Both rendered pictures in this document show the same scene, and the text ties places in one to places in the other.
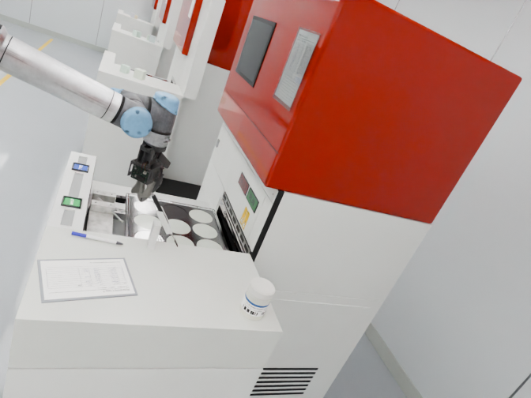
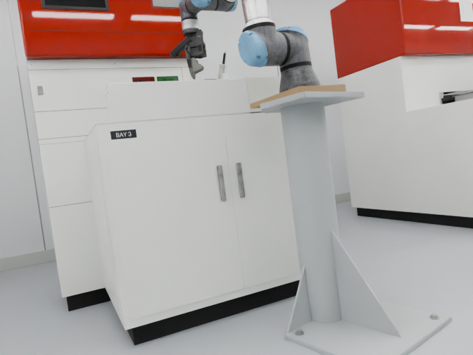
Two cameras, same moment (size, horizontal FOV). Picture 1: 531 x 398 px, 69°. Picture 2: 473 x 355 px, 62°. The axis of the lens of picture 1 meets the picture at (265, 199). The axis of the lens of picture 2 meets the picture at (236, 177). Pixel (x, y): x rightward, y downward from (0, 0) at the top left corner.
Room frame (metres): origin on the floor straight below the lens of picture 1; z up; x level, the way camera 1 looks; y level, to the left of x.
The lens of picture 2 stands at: (0.89, 2.17, 0.64)
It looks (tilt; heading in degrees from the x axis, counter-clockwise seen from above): 3 degrees down; 273
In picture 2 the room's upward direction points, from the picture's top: 7 degrees counter-clockwise
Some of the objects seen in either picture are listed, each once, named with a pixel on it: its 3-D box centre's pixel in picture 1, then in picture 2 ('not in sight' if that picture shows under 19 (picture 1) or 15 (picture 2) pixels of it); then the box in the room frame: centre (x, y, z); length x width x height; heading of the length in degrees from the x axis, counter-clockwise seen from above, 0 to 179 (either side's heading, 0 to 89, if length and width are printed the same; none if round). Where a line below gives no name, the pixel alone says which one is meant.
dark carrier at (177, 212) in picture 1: (177, 227); not in sight; (1.25, 0.26, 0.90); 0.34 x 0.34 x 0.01; 27
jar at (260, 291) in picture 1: (257, 298); not in sight; (0.87, -0.08, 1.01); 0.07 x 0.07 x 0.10
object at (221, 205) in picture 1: (228, 233); not in sight; (1.35, 0.08, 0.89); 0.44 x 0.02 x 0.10; 27
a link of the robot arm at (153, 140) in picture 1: (157, 137); (190, 27); (1.09, 0.37, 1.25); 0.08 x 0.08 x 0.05
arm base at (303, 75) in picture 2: not in sight; (298, 79); (0.69, 0.70, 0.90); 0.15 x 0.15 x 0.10
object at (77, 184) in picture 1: (72, 202); (180, 101); (1.14, 0.62, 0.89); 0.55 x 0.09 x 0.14; 27
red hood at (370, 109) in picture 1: (341, 97); (101, 22); (1.66, -0.13, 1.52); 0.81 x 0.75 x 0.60; 27
